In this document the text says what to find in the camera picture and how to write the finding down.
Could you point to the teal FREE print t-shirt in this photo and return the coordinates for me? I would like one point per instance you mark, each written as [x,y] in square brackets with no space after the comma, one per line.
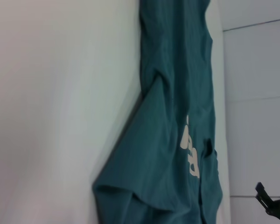
[165,93]

